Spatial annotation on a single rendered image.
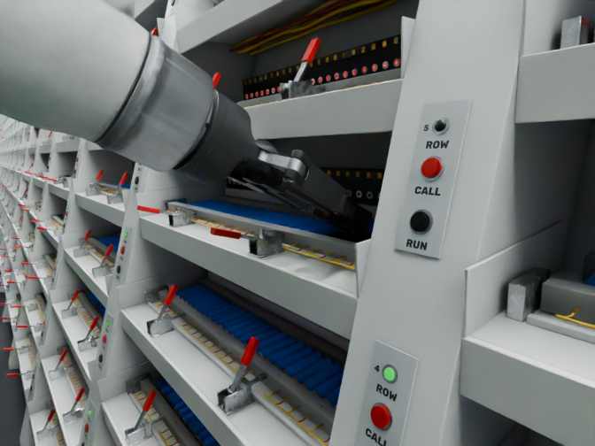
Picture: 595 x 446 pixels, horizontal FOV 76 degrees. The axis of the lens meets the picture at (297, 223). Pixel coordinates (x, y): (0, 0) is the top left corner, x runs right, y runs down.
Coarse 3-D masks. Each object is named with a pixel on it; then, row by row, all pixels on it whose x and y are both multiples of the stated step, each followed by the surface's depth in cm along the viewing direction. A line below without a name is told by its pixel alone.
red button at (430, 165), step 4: (428, 160) 30; (432, 160) 29; (436, 160) 29; (424, 164) 30; (428, 164) 30; (432, 164) 29; (436, 164) 29; (440, 164) 29; (424, 168) 30; (428, 168) 30; (432, 168) 29; (436, 168) 29; (440, 168) 29; (424, 172) 30; (428, 172) 29; (432, 172) 29; (436, 172) 29; (428, 176) 30; (432, 176) 29
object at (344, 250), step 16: (192, 208) 72; (224, 224) 62; (240, 224) 58; (256, 224) 55; (272, 224) 54; (288, 240) 49; (304, 240) 47; (320, 240) 45; (336, 240) 44; (336, 256) 43; (352, 256) 41
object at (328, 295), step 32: (160, 192) 81; (192, 192) 86; (256, 192) 78; (160, 224) 70; (192, 256) 61; (224, 256) 52; (288, 256) 47; (256, 288) 47; (288, 288) 42; (320, 288) 37; (352, 288) 36; (320, 320) 38; (352, 320) 34
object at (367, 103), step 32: (320, 64) 67; (352, 64) 62; (384, 64) 57; (256, 96) 84; (288, 96) 49; (320, 96) 42; (352, 96) 38; (384, 96) 35; (256, 128) 52; (288, 128) 47; (320, 128) 42; (352, 128) 39; (384, 128) 36
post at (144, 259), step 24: (168, 0) 86; (192, 0) 81; (168, 24) 84; (216, 48) 85; (216, 72) 86; (240, 72) 90; (240, 96) 91; (144, 168) 81; (120, 240) 86; (144, 240) 81; (144, 264) 81; (168, 264) 85; (192, 264) 89; (120, 336) 80; (96, 360) 86; (120, 360) 81; (144, 360) 84; (96, 384) 84; (96, 408) 81; (96, 432) 80
